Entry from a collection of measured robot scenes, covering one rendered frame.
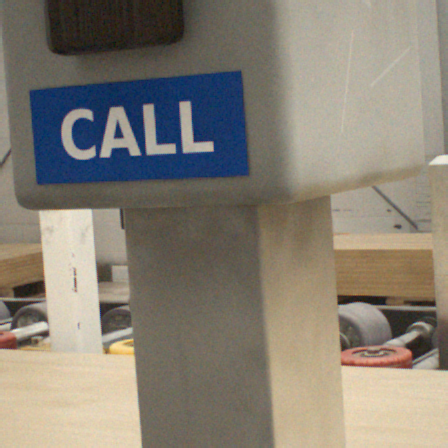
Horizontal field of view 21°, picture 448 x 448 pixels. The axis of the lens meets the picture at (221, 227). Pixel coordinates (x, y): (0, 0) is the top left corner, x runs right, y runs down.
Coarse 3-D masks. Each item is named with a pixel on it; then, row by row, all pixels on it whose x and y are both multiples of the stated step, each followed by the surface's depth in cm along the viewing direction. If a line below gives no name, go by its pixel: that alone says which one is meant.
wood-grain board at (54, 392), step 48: (0, 384) 131; (48, 384) 130; (96, 384) 128; (384, 384) 119; (432, 384) 117; (0, 432) 110; (48, 432) 109; (96, 432) 108; (384, 432) 101; (432, 432) 100
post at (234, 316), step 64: (128, 256) 27; (192, 256) 26; (256, 256) 26; (320, 256) 28; (192, 320) 27; (256, 320) 26; (320, 320) 28; (192, 384) 27; (256, 384) 26; (320, 384) 28
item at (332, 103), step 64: (0, 0) 26; (192, 0) 24; (256, 0) 23; (320, 0) 24; (384, 0) 27; (64, 64) 25; (128, 64) 25; (192, 64) 24; (256, 64) 23; (320, 64) 24; (384, 64) 27; (256, 128) 23; (320, 128) 24; (384, 128) 27; (64, 192) 26; (128, 192) 25; (192, 192) 24; (256, 192) 24; (320, 192) 24
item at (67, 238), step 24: (48, 216) 152; (72, 216) 151; (48, 240) 152; (72, 240) 151; (48, 264) 153; (72, 264) 151; (48, 288) 153; (72, 288) 151; (96, 288) 155; (48, 312) 154; (72, 312) 152; (96, 312) 155; (72, 336) 152; (96, 336) 155
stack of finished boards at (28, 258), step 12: (0, 252) 884; (12, 252) 877; (24, 252) 871; (36, 252) 866; (0, 264) 830; (12, 264) 840; (24, 264) 852; (36, 264) 863; (0, 276) 828; (12, 276) 839; (24, 276) 851; (36, 276) 862
